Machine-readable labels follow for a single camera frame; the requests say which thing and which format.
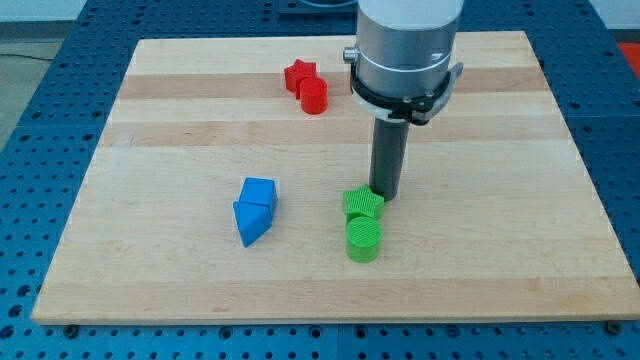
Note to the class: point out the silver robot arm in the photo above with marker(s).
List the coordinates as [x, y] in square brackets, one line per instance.
[399, 65]

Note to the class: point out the wooden board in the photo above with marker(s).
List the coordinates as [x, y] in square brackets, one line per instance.
[496, 218]

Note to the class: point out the green star block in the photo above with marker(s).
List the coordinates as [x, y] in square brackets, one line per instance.
[362, 202]

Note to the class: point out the blue cube block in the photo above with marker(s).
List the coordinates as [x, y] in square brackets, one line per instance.
[260, 191]

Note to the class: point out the green cylinder block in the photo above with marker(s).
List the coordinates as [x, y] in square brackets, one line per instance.
[363, 239]

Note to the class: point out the blue triangle block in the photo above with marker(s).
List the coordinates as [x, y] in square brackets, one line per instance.
[252, 220]

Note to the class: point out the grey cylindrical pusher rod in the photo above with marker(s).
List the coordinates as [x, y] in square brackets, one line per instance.
[388, 149]

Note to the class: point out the red cylinder block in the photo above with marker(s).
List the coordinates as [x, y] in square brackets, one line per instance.
[313, 95]

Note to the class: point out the red star block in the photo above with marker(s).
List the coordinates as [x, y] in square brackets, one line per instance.
[296, 73]

